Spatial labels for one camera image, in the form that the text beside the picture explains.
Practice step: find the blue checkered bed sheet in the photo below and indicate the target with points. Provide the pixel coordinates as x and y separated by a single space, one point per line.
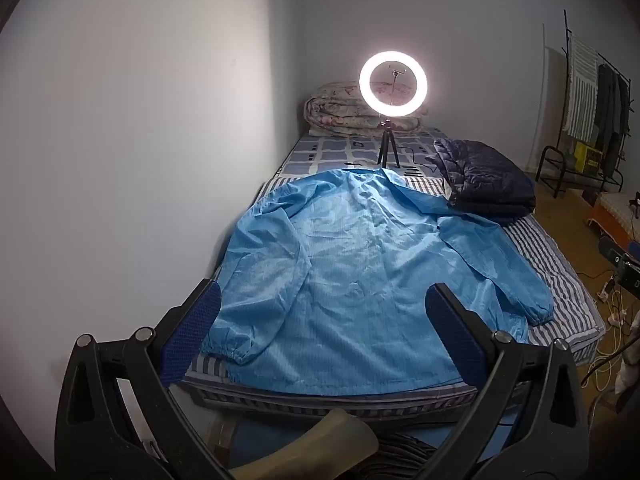
330 152

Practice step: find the folded floral quilt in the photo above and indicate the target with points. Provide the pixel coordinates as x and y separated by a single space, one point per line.
335 110

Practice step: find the black shoe rack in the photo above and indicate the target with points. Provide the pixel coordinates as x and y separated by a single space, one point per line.
545 160

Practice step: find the beige curved object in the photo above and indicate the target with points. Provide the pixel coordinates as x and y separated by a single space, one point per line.
325 440

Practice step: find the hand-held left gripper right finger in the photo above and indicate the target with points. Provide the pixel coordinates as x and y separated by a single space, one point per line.
450 320

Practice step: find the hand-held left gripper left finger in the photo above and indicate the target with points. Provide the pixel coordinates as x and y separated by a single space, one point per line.
195 322

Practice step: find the blue jacket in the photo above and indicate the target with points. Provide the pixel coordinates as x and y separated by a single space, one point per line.
350 270

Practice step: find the person's dark striped clothing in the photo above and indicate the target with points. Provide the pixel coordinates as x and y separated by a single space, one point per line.
395 460

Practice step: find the dark hanging garment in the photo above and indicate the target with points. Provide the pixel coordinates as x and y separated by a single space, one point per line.
607 110

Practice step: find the white leaning board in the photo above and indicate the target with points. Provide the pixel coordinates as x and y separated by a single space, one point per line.
542 110

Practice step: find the yellow box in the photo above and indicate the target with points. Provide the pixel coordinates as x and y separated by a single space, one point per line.
587 160

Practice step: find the black clothes rack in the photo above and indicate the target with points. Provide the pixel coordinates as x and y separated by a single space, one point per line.
566 35

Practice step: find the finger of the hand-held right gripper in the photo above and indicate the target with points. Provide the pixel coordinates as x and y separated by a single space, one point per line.
609 249

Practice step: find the navy puffer jacket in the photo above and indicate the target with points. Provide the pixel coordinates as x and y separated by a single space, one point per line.
480 175

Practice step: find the orange stool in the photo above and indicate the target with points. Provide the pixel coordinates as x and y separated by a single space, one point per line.
597 220

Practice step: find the white striped hanging cloth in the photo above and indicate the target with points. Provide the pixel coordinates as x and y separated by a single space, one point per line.
580 90

